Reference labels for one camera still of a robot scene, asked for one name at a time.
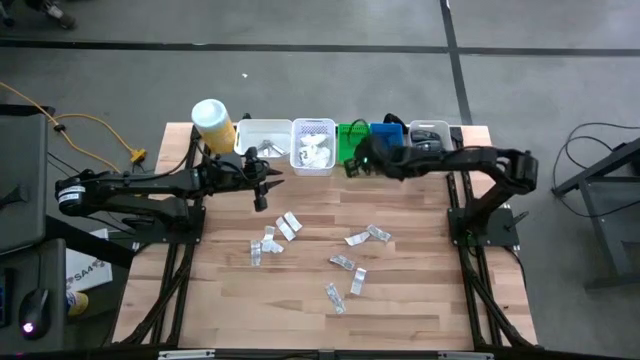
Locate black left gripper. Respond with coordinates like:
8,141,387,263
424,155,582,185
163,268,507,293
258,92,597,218
234,148,286,213

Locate white plastic packet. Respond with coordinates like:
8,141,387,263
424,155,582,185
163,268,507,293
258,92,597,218
283,211,304,233

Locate green plastic basket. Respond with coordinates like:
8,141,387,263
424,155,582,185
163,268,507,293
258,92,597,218
337,122,372,167

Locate blue plastic basket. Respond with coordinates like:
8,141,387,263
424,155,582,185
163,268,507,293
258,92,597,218
369,122,405,151

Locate white perforated plastic basket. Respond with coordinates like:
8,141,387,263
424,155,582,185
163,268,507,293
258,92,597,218
290,117,337,178

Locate white solid plastic bin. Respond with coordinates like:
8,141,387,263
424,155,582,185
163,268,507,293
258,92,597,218
233,118,294,162

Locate yellow canister white lid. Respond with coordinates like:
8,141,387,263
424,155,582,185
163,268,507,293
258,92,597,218
190,98,237,156

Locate translucent white plastic bin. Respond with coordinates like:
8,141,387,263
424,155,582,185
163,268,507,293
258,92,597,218
407,119,455,154

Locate black diagonal bar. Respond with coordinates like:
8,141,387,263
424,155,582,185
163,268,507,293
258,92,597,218
44,214,136,269

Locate grey desk top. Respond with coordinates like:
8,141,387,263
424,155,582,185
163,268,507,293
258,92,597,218
0,238,69,354

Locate black metal stand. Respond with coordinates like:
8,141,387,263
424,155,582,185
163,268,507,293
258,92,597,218
551,137,640,291

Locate black computer mouse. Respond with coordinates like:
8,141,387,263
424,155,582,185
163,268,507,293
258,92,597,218
18,288,51,341

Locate black keyboard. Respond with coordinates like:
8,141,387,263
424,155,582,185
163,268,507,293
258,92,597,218
0,269,12,329

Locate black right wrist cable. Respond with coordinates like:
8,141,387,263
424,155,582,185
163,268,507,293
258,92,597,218
348,118,371,142

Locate black aluminium frame rails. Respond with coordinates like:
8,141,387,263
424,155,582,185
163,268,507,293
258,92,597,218
447,125,539,350
102,124,214,349

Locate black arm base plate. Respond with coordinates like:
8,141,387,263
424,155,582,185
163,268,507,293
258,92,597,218
447,207,530,250
133,205,206,246

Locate black floor cable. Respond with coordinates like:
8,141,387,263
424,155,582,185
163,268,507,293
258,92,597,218
552,122,640,219

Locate silver frame bracket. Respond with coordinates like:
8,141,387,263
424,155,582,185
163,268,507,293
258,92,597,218
158,349,216,360
438,351,495,360

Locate orange floor cable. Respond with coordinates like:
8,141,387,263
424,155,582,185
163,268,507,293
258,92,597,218
0,81,146,161

